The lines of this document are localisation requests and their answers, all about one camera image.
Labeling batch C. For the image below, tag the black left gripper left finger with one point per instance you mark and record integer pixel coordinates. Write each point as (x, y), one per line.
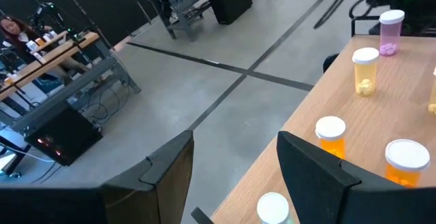
(153, 190)

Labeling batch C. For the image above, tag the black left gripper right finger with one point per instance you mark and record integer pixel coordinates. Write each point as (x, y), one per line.
(323, 190)

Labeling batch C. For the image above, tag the orange medicine bottle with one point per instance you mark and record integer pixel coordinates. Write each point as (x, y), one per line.
(405, 162)
(332, 142)

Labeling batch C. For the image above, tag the teal medicine bottle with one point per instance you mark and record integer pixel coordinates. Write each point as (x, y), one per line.
(272, 208)

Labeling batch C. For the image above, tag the yellow medicine bottle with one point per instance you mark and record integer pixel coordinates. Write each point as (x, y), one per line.
(365, 77)
(433, 94)

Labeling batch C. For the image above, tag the pink medicine bottle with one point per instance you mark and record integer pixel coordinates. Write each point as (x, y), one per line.
(391, 30)

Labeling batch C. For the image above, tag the small black robot arm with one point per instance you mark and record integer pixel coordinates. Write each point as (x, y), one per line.
(44, 13)

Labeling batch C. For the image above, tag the black computer tower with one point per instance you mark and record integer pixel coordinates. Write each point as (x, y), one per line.
(64, 135)

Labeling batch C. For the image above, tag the black curved clamp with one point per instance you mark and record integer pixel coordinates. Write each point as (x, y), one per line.
(330, 62)

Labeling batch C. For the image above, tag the black floor tape line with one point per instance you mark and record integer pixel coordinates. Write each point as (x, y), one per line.
(289, 30)
(187, 57)

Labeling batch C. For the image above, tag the grey metal desk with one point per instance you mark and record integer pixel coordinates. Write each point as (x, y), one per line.
(185, 13)

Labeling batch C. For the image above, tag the black partition panels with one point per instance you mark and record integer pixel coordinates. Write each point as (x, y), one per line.
(109, 6)

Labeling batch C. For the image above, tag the person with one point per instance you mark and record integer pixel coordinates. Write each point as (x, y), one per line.
(15, 30)

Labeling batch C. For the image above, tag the wooden desk grey frame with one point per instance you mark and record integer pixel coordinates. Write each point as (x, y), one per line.
(68, 48)

